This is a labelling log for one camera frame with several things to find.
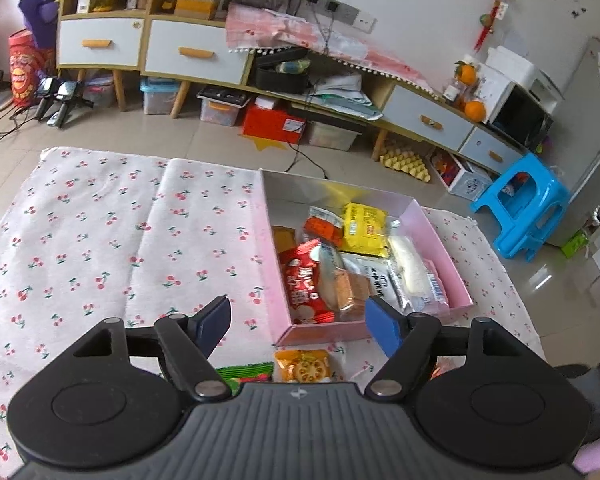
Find grey refrigerator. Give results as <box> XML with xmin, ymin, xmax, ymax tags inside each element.
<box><xmin>550</xmin><ymin>35</ymin><xmax>600</xmax><ymax>248</ymax></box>

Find red cardboard box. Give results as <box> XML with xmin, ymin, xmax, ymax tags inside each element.
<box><xmin>242</xmin><ymin>102</ymin><xmax>307</xmax><ymax>146</ymax></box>

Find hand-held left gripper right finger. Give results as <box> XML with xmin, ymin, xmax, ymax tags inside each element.
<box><xmin>364</xmin><ymin>295</ymin><xmax>527</xmax><ymax>402</ymax></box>

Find white drawer orange handle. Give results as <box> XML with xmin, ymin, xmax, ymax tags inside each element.
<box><xmin>457</xmin><ymin>127</ymin><xmax>523</xmax><ymax>176</ymax></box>
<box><xmin>382</xmin><ymin>82</ymin><xmax>473</xmax><ymax>153</ymax></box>
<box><xmin>57</xmin><ymin>17</ymin><xmax>143</xmax><ymax>68</ymax></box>
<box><xmin>144</xmin><ymin>19</ymin><xmax>253</xmax><ymax>86</ymax></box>

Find red hanging decoration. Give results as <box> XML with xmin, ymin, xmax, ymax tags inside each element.
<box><xmin>475</xmin><ymin>0</ymin><xmax>523</xmax><ymax>53</ymax></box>

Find purple plush object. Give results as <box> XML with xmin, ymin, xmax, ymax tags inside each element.
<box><xmin>19</xmin><ymin>0</ymin><xmax>63</xmax><ymax>58</ymax></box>

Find green snack packet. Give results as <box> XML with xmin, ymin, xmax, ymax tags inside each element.
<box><xmin>215</xmin><ymin>364</ymin><xmax>275</xmax><ymax>397</ymax></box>

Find wooden cabinet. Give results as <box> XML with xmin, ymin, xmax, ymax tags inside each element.
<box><xmin>55</xmin><ymin>0</ymin><xmax>528</xmax><ymax>176</ymax></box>

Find white snack packet black print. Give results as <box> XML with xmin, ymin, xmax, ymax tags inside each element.
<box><xmin>341</xmin><ymin>254</ymin><xmax>406</xmax><ymax>311</ymax></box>

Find black microwave oven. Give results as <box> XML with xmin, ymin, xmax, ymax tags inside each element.
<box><xmin>485</xmin><ymin>82</ymin><xmax>553</xmax><ymax>153</ymax></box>

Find black hand-held device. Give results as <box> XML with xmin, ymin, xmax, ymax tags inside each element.
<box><xmin>35</xmin><ymin>77</ymin><xmax>63</xmax><ymax>121</ymax></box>
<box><xmin>47</xmin><ymin>81</ymin><xmax>93</xmax><ymax>128</ymax></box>

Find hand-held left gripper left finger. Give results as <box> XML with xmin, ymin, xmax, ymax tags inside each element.
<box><xmin>72</xmin><ymin>296</ymin><xmax>231</xmax><ymax>402</ymax></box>

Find clear bin blue lid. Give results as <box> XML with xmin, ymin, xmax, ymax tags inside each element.
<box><xmin>141</xmin><ymin>78</ymin><xmax>181</xmax><ymax>116</ymax></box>

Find orange red snack packet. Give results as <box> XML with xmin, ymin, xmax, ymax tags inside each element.
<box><xmin>302</xmin><ymin>207</ymin><xmax>343</xmax><ymax>248</ymax></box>

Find blue plastic stool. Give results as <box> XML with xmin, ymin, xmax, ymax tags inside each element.
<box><xmin>470</xmin><ymin>152</ymin><xmax>572</xmax><ymax>262</ymax></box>

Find wall socket strip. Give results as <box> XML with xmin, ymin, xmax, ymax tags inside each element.
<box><xmin>307</xmin><ymin>0</ymin><xmax>376</xmax><ymax>33</ymax></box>

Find pile of folded papers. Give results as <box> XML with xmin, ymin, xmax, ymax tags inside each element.
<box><xmin>307</xmin><ymin>72</ymin><xmax>383</xmax><ymax>121</ymax></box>

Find white printed box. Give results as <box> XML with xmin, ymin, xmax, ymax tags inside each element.
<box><xmin>427</xmin><ymin>150</ymin><xmax>493</xmax><ymax>201</ymax></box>

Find pink cardboard box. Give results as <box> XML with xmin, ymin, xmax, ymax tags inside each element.
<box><xmin>259</xmin><ymin>169</ymin><xmax>476</xmax><ymax>347</ymax></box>

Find yellow cardboard box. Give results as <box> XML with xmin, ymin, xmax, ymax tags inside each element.
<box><xmin>172</xmin><ymin>0</ymin><xmax>221</xmax><ymax>21</ymax></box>

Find yellow snack packet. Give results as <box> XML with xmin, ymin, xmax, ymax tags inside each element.
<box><xmin>341</xmin><ymin>202</ymin><xmax>391</xmax><ymax>256</ymax></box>

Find pink printed cloth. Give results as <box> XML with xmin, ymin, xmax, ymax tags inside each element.
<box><xmin>225</xmin><ymin>2</ymin><xmax>433</xmax><ymax>96</ymax></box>

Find red snack packet white circles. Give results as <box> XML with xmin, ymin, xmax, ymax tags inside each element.
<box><xmin>279</xmin><ymin>240</ymin><xmax>337</xmax><ymax>326</ymax></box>

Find black power cable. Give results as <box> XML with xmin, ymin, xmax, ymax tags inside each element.
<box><xmin>285</xmin><ymin>7</ymin><xmax>343</xmax><ymax>178</ymax></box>

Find clear biscuit packet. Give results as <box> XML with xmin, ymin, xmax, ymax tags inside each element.
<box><xmin>320</xmin><ymin>245</ymin><xmax>374</xmax><ymax>322</ymax></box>

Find black storage box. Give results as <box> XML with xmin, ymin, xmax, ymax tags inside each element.
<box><xmin>254</xmin><ymin>47</ymin><xmax>311</xmax><ymax>95</ymax></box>

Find white blue snack packet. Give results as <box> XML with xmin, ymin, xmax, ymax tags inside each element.
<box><xmin>387</xmin><ymin>232</ymin><xmax>451</xmax><ymax>311</ymax></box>

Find clear storage bin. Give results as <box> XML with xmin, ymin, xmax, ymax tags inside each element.
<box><xmin>197</xmin><ymin>87</ymin><xmax>246</xmax><ymax>126</ymax></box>
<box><xmin>305</xmin><ymin>117</ymin><xmax>361</xmax><ymax>151</ymax></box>

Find cherry print cloth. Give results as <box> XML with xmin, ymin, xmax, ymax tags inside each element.
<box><xmin>0</xmin><ymin>146</ymin><xmax>546</xmax><ymax>480</ymax></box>

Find red printed bag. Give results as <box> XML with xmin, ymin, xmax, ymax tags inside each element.
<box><xmin>7</xmin><ymin>30</ymin><xmax>43</xmax><ymax>108</ymax></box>

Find yellow egg tray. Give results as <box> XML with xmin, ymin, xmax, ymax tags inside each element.
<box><xmin>380</xmin><ymin>137</ymin><xmax>431</xmax><ymax>181</ymax></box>

